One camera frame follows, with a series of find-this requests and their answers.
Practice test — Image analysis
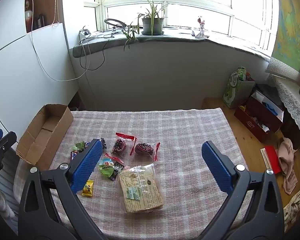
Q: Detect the grey patterned cloth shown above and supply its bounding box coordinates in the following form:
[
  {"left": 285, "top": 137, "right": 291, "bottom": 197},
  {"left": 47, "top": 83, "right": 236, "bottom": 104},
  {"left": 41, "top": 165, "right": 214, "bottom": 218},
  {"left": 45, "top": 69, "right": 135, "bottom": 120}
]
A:
[{"left": 265, "top": 56, "right": 300, "bottom": 80}]

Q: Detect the grey stone windowsill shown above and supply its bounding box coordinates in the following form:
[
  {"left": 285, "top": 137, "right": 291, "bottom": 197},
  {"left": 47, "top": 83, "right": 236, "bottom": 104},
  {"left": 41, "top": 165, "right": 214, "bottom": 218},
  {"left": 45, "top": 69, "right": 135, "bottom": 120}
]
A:
[{"left": 72, "top": 26, "right": 273, "bottom": 62}]

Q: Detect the small black snack packet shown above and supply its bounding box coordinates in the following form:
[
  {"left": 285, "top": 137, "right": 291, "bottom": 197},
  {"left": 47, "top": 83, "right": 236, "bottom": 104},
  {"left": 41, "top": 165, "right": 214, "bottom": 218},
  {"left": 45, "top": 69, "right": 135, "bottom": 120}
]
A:
[{"left": 109, "top": 162, "right": 125, "bottom": 181}]

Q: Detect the beige crumpled cloth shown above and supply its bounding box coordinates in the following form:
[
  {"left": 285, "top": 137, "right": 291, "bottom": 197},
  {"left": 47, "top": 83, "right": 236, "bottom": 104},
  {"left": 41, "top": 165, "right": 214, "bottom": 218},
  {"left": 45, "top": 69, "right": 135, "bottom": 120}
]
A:
[{"left": 277, "top": 137, "right": 298, "bottom": 195}]

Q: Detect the black cable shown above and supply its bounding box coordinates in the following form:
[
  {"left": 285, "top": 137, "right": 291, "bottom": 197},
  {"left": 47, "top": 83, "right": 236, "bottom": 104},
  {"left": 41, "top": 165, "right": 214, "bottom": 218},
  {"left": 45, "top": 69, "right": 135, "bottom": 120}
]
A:
[{"left": 79, "top": 31, "right": 130, "bottom": 71}]

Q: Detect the small trailing green plant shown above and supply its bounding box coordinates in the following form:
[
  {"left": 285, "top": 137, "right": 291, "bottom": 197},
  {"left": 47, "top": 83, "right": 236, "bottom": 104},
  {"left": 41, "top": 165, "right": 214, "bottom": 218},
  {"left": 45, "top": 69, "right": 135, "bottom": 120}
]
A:
[{"left": 121, "top": 24, "right": 141, "bottom": 52}]

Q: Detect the dark red open box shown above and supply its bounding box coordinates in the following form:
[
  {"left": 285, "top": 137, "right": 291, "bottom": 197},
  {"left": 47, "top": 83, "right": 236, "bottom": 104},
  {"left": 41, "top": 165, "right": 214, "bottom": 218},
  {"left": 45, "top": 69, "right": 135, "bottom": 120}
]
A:
[{"left": 234, "top": 89, "right": 284, "bottom": 143}]

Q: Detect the red booklet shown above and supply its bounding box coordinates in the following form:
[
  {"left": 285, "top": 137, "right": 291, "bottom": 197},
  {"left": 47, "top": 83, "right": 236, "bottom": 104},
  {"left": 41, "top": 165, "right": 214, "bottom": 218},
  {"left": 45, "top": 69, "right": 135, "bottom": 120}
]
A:
[{"left": 260, "top": 145, "right": 282, "bottom": 175}]

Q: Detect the cream patterned cloth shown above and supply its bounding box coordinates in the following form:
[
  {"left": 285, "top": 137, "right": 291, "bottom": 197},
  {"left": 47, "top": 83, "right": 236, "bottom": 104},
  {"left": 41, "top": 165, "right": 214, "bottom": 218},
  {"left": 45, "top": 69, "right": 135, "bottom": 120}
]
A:
[{"left": 282, "top": 187, "right": 300, "bottom": 232}]

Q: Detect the white lace cloth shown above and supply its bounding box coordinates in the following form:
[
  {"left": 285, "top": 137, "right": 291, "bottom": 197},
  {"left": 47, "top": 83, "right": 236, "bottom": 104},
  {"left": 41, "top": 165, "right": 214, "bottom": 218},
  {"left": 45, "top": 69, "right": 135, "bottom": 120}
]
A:
[{"left": 274, "top": 76, "right": 300, "bottom": 153}]

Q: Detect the brown cardboard box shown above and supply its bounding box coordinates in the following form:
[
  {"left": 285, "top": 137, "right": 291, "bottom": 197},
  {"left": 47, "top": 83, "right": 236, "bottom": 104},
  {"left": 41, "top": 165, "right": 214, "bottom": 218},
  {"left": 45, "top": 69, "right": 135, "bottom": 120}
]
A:
[{"left": 16, "top": 104, "right": 74, "bottom": 165}]

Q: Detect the red-edged clear date packet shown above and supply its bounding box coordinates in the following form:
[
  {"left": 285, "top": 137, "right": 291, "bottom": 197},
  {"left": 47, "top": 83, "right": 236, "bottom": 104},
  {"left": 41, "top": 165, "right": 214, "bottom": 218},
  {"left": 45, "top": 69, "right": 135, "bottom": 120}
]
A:
[
  {"left": 112, "top": 132, "right": 137, "bottom": 158},
  {"left": 130, "top": 141, "right": 161, "bottom": 161}
]

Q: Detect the wooden wall shelf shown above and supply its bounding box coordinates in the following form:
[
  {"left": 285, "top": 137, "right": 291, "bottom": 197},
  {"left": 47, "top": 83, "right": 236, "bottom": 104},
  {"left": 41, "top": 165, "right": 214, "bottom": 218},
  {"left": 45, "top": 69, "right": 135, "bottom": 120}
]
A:
[{"left": 24, "top": 0, "right": 63, "bottom": 34}]

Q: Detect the spider plant in grey pot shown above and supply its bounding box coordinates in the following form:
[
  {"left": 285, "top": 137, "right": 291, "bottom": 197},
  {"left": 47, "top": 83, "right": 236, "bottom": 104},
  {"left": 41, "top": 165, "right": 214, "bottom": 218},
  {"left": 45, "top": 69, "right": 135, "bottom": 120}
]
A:
[{"left": 137, "top": 0, "right": 169, "bottom": 36}]

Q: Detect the small yellow candy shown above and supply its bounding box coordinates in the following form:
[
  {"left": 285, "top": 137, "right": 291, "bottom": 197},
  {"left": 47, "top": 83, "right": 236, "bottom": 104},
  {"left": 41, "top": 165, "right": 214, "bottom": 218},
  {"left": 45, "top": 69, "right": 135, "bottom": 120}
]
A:
[{"left": 82, "top": 180, "right": 94, "bottom": 197}]

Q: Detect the black ring light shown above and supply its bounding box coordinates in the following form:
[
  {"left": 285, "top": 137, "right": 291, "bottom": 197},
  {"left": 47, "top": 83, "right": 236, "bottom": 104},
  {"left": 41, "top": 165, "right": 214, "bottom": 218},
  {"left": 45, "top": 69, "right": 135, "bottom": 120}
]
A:
[{"left": 104, "top": 18, "right": 129, "bottom": 32}]

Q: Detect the short brown chocolate bar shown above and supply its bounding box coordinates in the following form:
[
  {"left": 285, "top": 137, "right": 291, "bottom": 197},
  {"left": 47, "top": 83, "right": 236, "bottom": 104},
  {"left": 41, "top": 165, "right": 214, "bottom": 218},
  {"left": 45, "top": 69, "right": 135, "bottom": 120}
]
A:
[{"left": 70, "top": 151, "right": 85, "bottom": 161}]

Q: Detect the white rabbit figurine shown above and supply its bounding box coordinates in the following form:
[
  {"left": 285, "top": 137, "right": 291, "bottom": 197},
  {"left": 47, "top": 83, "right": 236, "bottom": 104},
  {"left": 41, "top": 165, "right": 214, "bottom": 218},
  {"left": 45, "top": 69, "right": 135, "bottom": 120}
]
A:
[{"left": 195, "top": 16, "right": 211, "bottom": 39}]

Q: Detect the white framed window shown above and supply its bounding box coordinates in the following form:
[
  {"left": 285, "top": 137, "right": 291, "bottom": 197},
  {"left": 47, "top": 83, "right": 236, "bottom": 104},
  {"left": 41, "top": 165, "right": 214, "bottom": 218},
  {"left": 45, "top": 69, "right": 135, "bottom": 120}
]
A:
[{"left": 84, "top": 0, "right": 278, "bottom": 53}]

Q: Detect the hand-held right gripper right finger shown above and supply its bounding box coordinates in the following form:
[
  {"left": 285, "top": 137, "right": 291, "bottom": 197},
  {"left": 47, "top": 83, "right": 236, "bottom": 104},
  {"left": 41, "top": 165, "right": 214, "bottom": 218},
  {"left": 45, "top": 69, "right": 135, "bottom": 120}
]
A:
[{"left": 201, "top": 141, "right": 285, "bottom": 240}]

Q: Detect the yellow green wall poster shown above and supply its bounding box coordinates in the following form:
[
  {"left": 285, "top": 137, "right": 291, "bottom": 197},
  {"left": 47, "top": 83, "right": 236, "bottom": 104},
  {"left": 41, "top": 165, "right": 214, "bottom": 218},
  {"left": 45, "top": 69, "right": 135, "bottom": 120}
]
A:
[{"left": 271, "top": 0, "right": 300, "bottom": 81}]

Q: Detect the green printed carton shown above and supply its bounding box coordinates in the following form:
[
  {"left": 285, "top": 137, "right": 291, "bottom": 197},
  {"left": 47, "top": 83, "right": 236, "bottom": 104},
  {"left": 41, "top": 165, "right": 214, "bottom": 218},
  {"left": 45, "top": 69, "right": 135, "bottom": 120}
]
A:
[{"left": 222, "top": 66, "right": 256, "bottom": 109}]

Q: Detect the green round jelly packet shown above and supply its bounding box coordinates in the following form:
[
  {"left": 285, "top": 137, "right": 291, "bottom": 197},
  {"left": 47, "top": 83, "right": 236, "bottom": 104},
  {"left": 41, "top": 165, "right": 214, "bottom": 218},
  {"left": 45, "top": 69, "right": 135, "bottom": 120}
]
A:
[{"left": 99, "top": 152, "right": 125, "bottom": 178}]

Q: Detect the white cabinet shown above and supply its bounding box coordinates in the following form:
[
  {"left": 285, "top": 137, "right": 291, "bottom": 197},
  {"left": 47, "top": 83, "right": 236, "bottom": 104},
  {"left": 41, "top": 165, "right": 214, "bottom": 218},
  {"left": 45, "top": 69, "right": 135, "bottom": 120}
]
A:
[{"left": 0, "top": 21, "right": 81, "bottom": 137}]

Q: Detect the pink plaid tablecloth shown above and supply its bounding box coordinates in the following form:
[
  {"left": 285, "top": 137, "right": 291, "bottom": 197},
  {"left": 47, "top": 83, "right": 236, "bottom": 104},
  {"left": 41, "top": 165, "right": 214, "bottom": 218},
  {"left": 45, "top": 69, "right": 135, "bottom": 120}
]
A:
[{"left": 15, "top": 108, "right": 253, "bottom": 240}]

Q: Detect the white cable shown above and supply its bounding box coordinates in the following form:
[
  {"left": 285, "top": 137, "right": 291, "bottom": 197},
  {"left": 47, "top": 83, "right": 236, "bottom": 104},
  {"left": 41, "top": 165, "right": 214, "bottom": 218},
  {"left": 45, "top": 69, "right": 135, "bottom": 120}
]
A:
[{"left": 31, "top": 0, "right": 91, "bottom": 82}]

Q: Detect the person's left hand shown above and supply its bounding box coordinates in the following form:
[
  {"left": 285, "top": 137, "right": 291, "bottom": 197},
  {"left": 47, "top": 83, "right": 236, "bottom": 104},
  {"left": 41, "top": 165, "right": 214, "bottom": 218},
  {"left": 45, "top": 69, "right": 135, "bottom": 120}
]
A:
[{"left": 0, "top": 182, "right": 15, "bottom": 221}]

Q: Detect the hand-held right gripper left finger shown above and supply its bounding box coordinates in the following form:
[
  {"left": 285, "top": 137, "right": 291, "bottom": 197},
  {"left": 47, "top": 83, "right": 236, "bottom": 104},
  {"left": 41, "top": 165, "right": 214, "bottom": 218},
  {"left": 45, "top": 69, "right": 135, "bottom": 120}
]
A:
[{"left": 18, "top": 138, "right": 108, "bottom": 240}]

